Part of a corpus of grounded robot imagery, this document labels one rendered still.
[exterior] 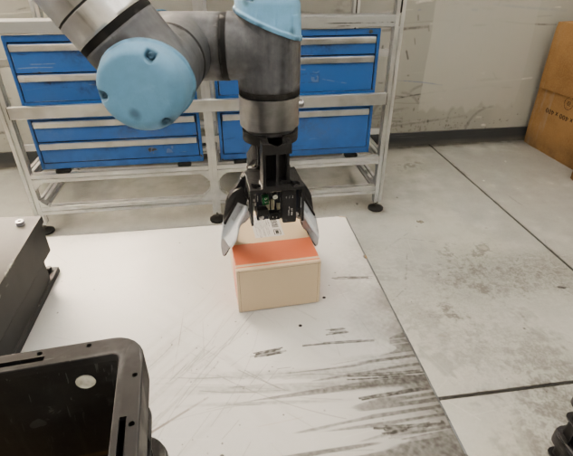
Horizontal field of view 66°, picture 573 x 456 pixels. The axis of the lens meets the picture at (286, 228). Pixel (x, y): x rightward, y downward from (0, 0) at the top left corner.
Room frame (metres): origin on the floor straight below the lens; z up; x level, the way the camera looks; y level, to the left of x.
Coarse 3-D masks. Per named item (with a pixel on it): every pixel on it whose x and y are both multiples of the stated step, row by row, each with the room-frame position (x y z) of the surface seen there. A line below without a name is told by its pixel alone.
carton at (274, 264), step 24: (240, 240) 0.55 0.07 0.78; (264, 240) 0.55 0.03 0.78; (288, 240) 0.55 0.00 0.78; (240, 264) 0.49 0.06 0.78; (264, 264) 0.49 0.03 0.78; (288, 264) 0.49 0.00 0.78; (312, 264) 0.50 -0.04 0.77; (240, 288) 0.48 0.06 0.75; (264, 288) 0.48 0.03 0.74; (288, 288) 0.49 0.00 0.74; (312, 288) 0.50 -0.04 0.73
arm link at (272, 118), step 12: (240, 96) 0.56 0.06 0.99; (240, 108) 0.53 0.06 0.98; (252, 108) 0.52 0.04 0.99; (264, 108) 0.51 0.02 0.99; (276, 108) 0.51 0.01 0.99; (288, 108) 0.52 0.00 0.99; (240, 120) 0.54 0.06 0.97; (252, 120) 0.52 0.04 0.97; (264, 120) 0.51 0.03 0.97; (276, 120) 0.51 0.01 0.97; (288, 120) 0.52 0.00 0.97; (252, 132) 0.52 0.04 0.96; (264, 132) 0.51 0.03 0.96; (276, 132) 0.51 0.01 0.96; (288, 132) 0.53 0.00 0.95
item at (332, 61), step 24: (312, 48) 2.00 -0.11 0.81; (336, 48) 2.01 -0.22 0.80; (360, 48) 2.02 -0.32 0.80; (312, 72) 2.00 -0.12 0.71; (336, 72) 2.01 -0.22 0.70; (360, 72) 2.03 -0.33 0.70; (216, 96) 1.94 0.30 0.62; (312, 120) 1.99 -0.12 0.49; (336, 120) 2.01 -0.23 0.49; (360, 120) 2.03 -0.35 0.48; (240, 144) 1.95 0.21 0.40; (312, 144) 1.99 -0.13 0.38; (336, 144) 2.01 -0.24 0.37; (360, 144) 2.03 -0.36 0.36
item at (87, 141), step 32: (32, 64) 1.83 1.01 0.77; (64, 64) 1.85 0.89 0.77; (32, 96) 1.83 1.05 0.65; (64, 96) 1.85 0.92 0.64; (96, 96) 1.87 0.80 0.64; (32, 128) 1.83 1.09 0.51; (64, 128) 1.84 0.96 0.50; (96, 128) 1.86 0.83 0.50; (128, 128) 1.88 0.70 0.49; (160, 128) 1.90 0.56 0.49; (192, 128) 1.92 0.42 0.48; (64, 160) 1.84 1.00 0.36; (96, 160) 1.86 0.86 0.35; (128, 160) 1.88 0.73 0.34; (160, 160) 1.90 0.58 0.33; (192, 160) 1.92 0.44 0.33
